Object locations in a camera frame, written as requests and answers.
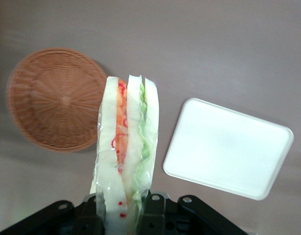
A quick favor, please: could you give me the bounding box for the beige rectangular tray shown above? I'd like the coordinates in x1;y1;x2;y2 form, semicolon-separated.
162;97;294;201

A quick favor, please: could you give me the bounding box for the triangle sandwich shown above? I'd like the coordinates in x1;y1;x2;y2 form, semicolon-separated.
89;74;159;235

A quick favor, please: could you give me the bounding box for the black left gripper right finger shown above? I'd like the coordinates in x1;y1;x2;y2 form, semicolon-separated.
140;192;166;235

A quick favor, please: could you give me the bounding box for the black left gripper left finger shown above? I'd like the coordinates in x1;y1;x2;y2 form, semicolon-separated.
78;194;104;235

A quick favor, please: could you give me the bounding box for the round brown wicker basket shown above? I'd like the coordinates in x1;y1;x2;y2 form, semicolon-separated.
5;47;109;154

